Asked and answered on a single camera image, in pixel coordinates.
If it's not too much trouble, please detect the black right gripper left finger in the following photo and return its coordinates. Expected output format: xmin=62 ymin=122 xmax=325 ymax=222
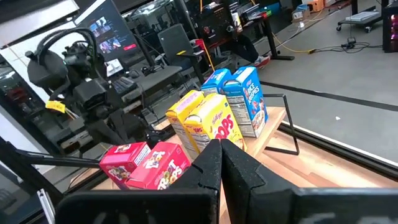
xmin=55 ymin=139 xmax=223 ymax=224

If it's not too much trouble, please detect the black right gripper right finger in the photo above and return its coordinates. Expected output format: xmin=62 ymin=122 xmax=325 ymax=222
xmin=220 ymin=139 xmax=398 ymax=224

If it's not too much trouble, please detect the red Froot Loops cereal box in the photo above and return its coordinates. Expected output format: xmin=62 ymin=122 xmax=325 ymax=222
xmin=125 ymin=142 xmax=192 ymax=190
xmin=99 ymin=142 xmax=152 ymax=190

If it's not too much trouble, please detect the yellow Corn Pops cereal box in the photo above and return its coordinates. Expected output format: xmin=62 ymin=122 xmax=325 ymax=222
xmin=165 ymin=90 xmax=205 ymax=160
xmin=183 ymin=93 xmax=248 ymax=154

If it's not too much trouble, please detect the blue Rice Krispies cereal box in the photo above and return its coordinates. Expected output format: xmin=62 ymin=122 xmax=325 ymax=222
xmin=222 ymin=66 xmax=269 ymax=138
xmin=200 ymin=68 xmax=233 ymax=96

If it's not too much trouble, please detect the black backlit keyboard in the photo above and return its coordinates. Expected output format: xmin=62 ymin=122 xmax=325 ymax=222
xmin=113 ymin=76 xmax=138 ymax=95

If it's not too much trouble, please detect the grey desk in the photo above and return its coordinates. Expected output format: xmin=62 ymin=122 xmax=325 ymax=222
xmin=123 ymin=64 xmax=184 ymax=103

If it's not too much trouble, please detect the yellow tag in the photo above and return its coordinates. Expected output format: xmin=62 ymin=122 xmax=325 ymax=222
xmin=45 ymin=100 xmax=67 ymax=114

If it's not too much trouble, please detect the black computer monitor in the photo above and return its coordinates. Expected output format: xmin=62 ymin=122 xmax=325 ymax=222
xmin=73 ymin=0 xmax=141 ymax=65

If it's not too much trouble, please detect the grey office chair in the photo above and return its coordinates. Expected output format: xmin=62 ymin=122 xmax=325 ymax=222
xmin=157 ymin=23 xmax=195 ymax=71

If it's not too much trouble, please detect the person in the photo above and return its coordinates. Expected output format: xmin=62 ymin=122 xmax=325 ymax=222
xmin=229 ymin=30 xmax=272 ymax=70

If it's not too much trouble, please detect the black desk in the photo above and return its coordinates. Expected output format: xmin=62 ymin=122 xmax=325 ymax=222
xmin=186 ymin=0 xmax=295 ymax=62

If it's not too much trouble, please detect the orange box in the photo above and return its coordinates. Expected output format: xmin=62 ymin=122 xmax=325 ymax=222
xmin=307 ymin=0 xmax=326 ymax=13

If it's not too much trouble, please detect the flat wheeled dolly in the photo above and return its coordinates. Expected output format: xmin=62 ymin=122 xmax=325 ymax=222
xmin=335 ymin=11 xmax=384 ymax=34

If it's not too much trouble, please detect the black computer tower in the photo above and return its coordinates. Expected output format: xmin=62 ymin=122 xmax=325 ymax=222
xmin=382 ymin=0 xmax=398 ymax=54

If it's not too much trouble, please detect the silver metal bracket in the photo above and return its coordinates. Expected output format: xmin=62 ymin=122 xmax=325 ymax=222
xmin=36 ymin=188 xmax=57 ymax=224

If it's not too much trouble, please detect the yellow extension cable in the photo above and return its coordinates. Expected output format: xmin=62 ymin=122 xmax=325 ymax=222
xmin=271 ymin=30 xmax=317 ymax=54

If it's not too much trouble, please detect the black power cable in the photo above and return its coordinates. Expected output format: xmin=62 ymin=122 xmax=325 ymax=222
xmin=313 ymin=37 xmax=384 ymax=54

